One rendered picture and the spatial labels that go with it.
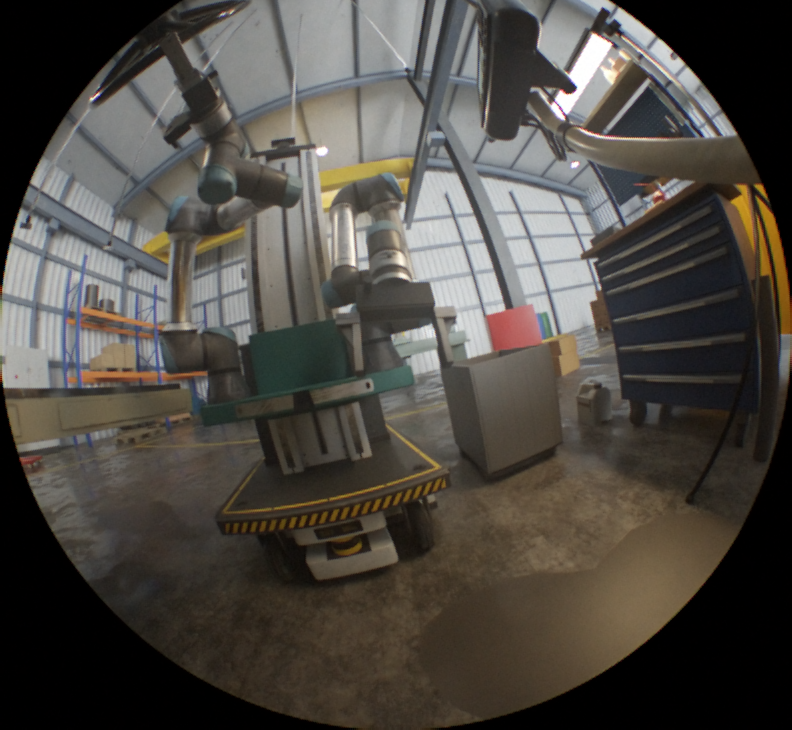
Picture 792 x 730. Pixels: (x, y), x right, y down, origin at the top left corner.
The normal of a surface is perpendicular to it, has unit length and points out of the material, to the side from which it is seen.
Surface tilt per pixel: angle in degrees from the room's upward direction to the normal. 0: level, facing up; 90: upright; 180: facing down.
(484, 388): 90
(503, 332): 90
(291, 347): 90
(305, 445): 90
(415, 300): 67
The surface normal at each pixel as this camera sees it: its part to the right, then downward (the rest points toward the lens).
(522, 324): -0.25, -0.04
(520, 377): 0.07, -0.11
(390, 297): 0.08, -0.52
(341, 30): 0.40, 0.91
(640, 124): -0.98, 0.22
